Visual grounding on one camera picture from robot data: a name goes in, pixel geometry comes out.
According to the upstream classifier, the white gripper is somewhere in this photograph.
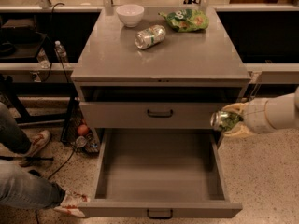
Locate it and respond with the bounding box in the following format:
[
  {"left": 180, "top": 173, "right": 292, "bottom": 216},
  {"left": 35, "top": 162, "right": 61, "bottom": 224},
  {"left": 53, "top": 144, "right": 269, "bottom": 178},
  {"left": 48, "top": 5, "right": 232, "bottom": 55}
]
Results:
[{"left": 221, "top": 98, "right": 275, "bottom": 138}]

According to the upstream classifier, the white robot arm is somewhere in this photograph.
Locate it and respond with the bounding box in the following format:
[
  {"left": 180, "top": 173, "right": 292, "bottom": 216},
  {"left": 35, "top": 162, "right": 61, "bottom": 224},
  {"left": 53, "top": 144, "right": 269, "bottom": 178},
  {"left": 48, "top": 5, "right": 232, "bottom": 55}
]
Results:
[{"left": 222, "top": 88, "right": 299, "bottom": 137}]

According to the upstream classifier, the grey drawer cabinet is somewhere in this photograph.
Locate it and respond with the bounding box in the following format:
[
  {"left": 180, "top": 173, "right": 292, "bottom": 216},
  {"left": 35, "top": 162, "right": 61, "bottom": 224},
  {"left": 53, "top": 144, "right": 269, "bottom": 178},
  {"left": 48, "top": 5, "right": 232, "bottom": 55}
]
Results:
[{"left": 72, "top": 7, "right": 249, "bottom": 141}]

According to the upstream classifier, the open grey bottom drawer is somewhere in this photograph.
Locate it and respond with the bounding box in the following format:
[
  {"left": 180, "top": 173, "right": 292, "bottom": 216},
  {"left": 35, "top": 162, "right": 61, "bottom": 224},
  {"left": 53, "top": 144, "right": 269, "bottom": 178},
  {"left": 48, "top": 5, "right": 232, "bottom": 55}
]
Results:
[{"left": 79, "top": 129, "right": 242, "bottom": 219}]

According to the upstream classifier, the silver green soda can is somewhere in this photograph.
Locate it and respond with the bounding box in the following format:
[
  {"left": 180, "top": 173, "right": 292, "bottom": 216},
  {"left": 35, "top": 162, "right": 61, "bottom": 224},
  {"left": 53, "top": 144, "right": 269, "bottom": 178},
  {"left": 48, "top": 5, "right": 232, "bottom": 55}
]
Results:
[{"left": 135, "top": 25, "right": 166, "bottom": 50}]

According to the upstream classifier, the closed grey middle drawer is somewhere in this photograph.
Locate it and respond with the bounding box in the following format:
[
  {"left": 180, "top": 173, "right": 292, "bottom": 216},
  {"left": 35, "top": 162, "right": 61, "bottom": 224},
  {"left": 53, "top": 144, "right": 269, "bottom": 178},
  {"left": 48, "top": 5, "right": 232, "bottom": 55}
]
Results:
[{"left": 79, "top": 102, "right": 226, "bottom": 129}]

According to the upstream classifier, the silver can on floor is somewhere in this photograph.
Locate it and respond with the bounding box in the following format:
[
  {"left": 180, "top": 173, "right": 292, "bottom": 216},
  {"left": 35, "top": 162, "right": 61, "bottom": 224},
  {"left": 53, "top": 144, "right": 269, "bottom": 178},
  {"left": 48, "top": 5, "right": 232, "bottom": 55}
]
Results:
[{"left": 75, "top": 136, "right": 87, "bottom": 147}]

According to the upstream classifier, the green chip bag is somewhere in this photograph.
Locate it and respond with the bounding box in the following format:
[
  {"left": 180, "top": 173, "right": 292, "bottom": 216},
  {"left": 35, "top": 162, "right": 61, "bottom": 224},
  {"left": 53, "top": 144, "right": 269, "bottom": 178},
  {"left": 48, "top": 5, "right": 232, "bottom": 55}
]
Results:
[{"left": 159, "top": 8, "right": 209, "bottom": 33}]

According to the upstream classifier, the white bowl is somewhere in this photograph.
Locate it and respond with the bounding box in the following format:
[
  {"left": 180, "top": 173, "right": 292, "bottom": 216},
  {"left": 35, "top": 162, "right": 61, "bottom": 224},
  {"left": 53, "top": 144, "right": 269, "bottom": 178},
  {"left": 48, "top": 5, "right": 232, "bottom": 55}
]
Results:
[{"left": 116, "top": 4, "right": 145, "bottom": 27}]

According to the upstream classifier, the orange fruit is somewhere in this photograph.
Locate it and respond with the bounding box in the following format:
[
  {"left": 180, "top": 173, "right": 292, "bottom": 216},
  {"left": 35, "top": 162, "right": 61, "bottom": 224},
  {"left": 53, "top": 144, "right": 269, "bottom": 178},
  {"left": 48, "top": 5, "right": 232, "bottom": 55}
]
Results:
[{"left": 77, "top": 124, "right": 90, "bottom": 136}]

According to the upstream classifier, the white orange sneaker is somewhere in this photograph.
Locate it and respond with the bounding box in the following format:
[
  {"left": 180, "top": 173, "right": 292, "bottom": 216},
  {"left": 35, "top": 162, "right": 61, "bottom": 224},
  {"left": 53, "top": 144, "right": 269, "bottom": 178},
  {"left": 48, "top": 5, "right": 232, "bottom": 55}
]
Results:
[
  {"left": 54, "top": 189, "right": 90, "bottom": 217},
  {"left": 19, "top": 130, "right": 51, "bottom": 167}
]

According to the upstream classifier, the clear water bottle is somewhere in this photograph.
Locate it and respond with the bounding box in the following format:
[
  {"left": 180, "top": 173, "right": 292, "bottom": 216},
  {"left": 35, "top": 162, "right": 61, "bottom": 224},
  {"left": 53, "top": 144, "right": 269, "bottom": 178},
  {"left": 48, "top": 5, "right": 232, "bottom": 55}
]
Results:
[
  {"left": 55, "top": 41, "right": 68, "bottom": 64},
  {"left": 36, "top": 49, "right": 50, "bottom": 69}
]

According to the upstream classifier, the person leg in jeans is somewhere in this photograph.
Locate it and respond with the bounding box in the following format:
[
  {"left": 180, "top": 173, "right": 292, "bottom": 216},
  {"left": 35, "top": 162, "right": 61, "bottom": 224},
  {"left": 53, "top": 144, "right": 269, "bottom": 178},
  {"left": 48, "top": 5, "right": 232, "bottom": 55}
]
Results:
[
  {"left": 0, "top": 103, "right": 31, "bottom": 154},
  {"left": 0, "top": 161, "right": 65, "bottom": 210}
]

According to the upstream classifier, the black side table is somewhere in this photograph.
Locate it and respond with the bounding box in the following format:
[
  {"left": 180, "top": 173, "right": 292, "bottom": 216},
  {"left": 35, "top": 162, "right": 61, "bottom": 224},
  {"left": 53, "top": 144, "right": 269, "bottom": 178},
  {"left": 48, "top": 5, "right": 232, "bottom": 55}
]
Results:
[{"left": 0, "top": 17, "right": 78, "bottom": 124}]

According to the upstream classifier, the black wire basket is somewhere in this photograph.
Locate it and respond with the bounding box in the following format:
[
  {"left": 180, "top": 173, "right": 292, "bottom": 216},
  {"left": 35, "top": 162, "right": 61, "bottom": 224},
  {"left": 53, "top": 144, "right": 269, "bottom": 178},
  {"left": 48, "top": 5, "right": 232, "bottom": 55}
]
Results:
[{"left": 61, "top": 99, "right": 99, "bottom": 154}]

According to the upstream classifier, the black floor cable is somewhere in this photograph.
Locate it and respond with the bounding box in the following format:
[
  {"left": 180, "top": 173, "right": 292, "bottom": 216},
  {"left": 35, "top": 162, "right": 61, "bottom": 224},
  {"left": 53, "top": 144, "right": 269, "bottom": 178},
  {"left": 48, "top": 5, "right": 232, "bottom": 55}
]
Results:
[{"left": 34, "top": 147, "right": 78, "bottom": 224}]

